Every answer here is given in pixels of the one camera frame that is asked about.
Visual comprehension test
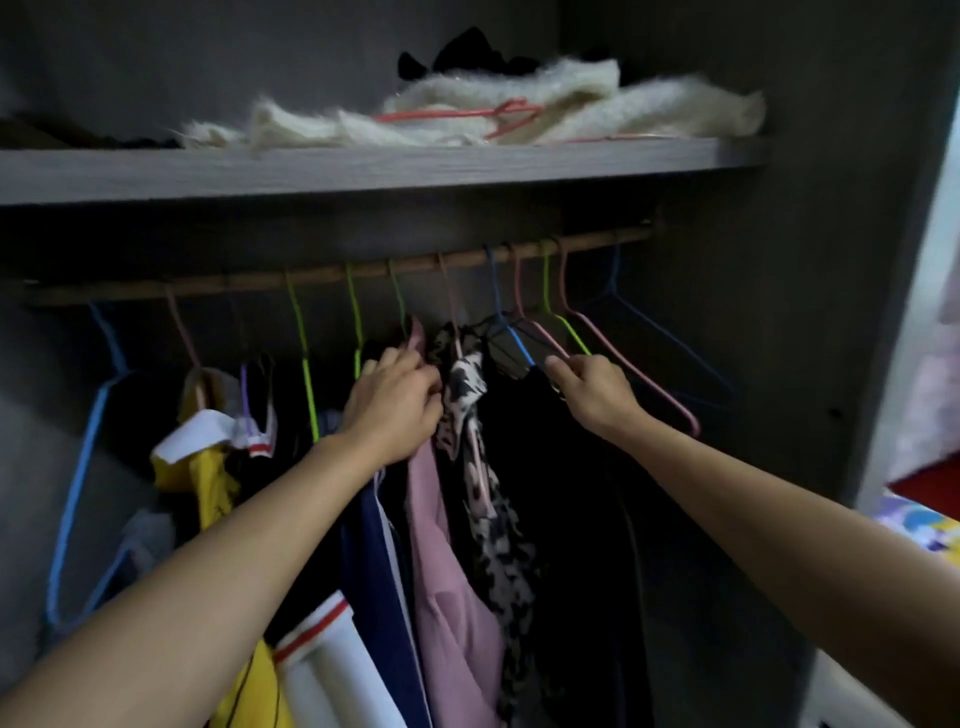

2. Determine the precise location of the pink wire hanger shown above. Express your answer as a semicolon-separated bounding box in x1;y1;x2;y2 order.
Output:
164;288;209;411
554;237;703;441
511;245;572;360

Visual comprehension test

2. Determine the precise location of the grey wooden wardrobe shelf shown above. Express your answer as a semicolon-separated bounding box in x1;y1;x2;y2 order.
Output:
0;137;771;207

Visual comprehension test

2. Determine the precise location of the white wardrobe door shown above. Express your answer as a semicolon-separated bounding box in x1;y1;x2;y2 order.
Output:
797;97;960;728

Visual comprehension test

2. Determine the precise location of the light blue wire hanger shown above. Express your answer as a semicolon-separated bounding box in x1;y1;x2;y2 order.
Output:
43;303;151;633

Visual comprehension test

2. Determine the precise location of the white garment with red stripe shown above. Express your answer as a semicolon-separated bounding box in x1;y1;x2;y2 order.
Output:
270;590;411;728

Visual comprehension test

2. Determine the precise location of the pink garment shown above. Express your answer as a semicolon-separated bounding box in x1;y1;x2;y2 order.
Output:
404;318;506;728

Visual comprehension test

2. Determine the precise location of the black and white patterned garment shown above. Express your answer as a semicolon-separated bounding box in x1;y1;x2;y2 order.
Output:
430;322;543;726

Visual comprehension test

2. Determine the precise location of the green wire hanger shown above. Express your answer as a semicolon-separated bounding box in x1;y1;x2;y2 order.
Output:
282;270;323;444
385;258;411;340
344;262;367;381
539;240;594;358

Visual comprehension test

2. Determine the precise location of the dark hanging garment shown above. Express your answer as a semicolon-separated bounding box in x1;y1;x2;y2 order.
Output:
231;351;363;648

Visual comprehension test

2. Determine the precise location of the person's left forearm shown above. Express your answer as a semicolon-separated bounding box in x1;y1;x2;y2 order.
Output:
0;431;385;728

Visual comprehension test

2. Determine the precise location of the person's right hand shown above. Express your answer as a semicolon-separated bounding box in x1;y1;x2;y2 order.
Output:
543;354;651;448

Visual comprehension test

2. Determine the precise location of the white fluffy garment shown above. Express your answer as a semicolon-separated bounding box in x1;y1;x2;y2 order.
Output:
176;57;768;150

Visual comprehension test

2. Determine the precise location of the yellow garment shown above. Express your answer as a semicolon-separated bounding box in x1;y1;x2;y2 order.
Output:
149;366;295;728

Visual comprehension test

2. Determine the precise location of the person's right forearm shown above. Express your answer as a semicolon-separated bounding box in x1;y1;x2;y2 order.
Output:
615;412;960;728

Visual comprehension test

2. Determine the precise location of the red wire hanger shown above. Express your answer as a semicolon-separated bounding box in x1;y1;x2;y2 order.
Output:
372;97;546;142

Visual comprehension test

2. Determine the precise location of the red cloth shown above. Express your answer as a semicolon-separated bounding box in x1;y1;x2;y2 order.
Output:
888;454;960;523

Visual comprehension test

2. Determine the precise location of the purple wire hanger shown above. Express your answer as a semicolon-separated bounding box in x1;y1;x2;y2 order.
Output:
237;363;257;438

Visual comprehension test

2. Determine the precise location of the brown wooden clothes rod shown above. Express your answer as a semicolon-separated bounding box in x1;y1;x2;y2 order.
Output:
22;223;655;309

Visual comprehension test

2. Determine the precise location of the navy blue garment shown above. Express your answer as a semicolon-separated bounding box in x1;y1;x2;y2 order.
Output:
340;471;435;728

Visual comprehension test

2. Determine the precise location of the black fabric item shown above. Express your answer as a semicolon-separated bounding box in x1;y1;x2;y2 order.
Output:
396;26;625;84

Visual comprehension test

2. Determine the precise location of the person's left hand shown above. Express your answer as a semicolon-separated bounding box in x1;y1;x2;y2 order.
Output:
337;347;446;471

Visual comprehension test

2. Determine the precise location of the white collar with striped trim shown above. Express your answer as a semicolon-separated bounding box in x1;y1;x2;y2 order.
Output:
150;408;279;467

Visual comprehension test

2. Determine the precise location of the colourful patterned bedding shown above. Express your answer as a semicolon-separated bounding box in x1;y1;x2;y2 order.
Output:
872;489;960;569

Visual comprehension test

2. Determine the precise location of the dark blue wire hanger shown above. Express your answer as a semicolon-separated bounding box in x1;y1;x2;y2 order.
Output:
583;243;741;411

